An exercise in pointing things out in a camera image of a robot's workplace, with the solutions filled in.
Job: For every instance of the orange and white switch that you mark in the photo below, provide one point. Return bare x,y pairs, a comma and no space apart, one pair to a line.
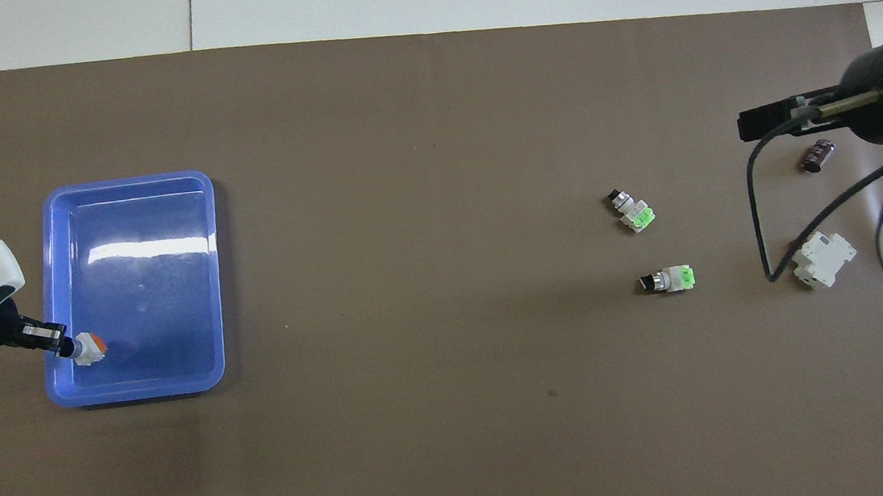
92,349

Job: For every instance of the green and white switch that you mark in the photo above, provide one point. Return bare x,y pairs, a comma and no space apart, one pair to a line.
636,215
676,279

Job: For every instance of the blue plastic tray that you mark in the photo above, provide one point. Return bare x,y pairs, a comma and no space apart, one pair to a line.
141,309

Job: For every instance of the white circuit breaker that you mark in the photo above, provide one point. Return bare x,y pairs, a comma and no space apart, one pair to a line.
823,258

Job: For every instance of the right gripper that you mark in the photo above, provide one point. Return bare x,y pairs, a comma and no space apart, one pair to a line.
863,82

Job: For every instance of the dark cylindrical capacitor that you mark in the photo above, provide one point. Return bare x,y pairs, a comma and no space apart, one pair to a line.
818,156

